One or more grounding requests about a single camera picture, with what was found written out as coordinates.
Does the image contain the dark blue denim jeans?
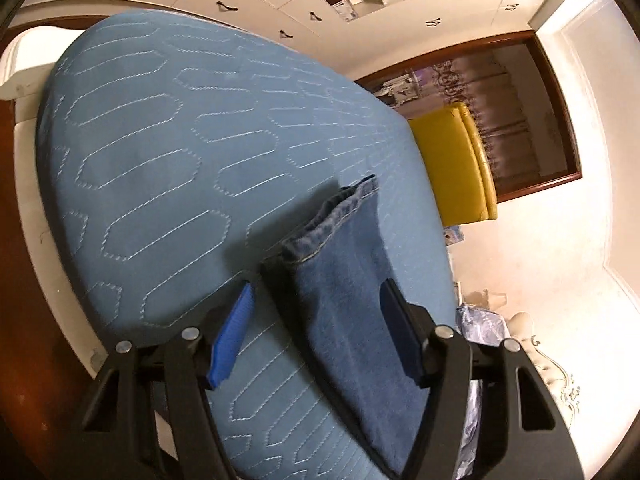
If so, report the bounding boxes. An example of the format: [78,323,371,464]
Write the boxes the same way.
[260,176,456,479]

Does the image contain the teal quilted bed mattress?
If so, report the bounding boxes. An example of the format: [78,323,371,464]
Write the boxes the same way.
[36,11,440,479]

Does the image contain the patterned purple curtain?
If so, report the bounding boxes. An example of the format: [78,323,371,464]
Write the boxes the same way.
[363,42,579,200]

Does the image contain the yellow leather armchair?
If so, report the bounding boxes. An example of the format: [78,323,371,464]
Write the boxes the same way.
[409,102,498,228]

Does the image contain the grey star-print duvet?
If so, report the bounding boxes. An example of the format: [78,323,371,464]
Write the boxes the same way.
[454,301,514,468]

